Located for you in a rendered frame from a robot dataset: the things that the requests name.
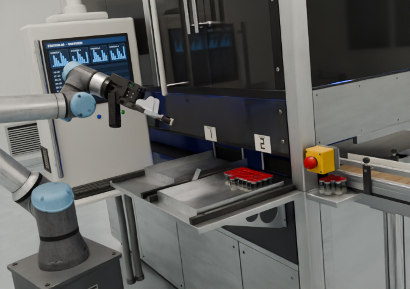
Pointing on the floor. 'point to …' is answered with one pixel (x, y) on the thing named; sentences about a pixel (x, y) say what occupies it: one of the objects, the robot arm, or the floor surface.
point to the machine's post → (301, 129)
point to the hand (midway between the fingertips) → (157, 117)
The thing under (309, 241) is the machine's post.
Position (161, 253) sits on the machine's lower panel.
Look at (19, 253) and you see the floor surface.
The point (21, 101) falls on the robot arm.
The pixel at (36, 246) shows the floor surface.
